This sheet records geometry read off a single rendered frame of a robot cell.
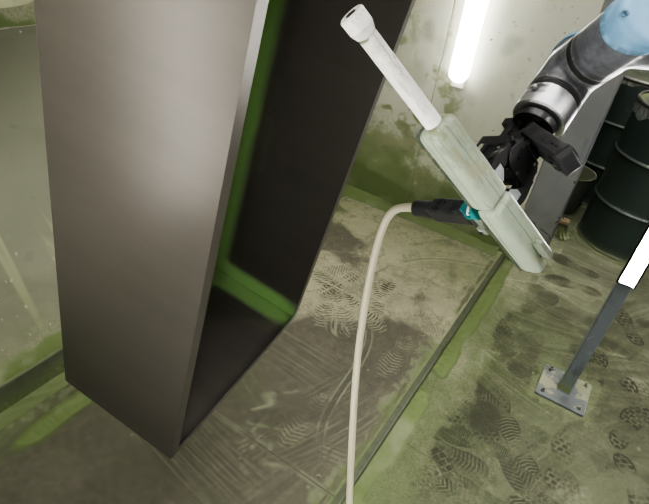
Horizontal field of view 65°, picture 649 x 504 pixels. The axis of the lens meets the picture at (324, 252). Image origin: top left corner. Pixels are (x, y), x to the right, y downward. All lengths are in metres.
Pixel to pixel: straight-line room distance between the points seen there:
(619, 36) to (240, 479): 1.56
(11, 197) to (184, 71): 1.47
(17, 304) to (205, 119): 1.47
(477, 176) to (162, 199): 0.47
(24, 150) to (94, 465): 1.13
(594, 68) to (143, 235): 0.76
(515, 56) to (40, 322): 2.34
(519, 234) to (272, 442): 1.32
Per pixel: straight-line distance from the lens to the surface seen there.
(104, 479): 1.89
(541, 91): 0.91
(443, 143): 0.68
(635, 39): 0.86
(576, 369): 2.35
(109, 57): 0.79
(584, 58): 0.91
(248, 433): 1.92
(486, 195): 0.74
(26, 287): 2.08
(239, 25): 0.63
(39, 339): 2.09
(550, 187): 2.87
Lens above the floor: 1.63
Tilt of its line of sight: 35 degrees down
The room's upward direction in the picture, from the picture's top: 7 degrees clockwise
